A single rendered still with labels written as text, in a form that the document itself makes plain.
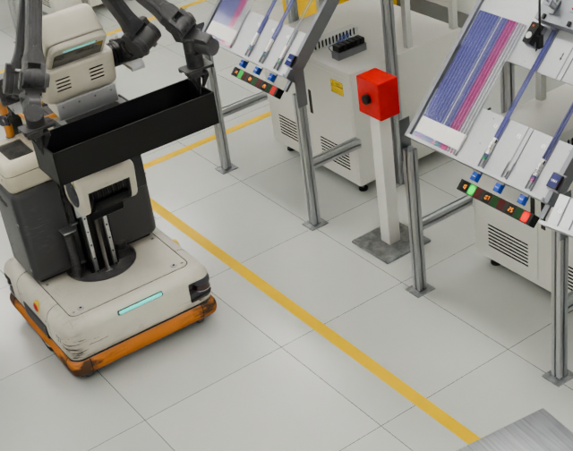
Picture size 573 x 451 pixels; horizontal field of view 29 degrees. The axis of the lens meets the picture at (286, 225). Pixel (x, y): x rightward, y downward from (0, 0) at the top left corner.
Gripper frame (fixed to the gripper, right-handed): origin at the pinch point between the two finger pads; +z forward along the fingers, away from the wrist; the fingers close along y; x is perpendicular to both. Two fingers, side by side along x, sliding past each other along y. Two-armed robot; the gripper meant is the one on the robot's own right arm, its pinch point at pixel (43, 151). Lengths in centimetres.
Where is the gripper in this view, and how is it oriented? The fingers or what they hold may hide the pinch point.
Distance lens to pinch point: 354.5
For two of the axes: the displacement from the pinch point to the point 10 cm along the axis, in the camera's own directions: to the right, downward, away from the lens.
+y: 8.3, -3.7, 4.2
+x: -5.5, -3.7, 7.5
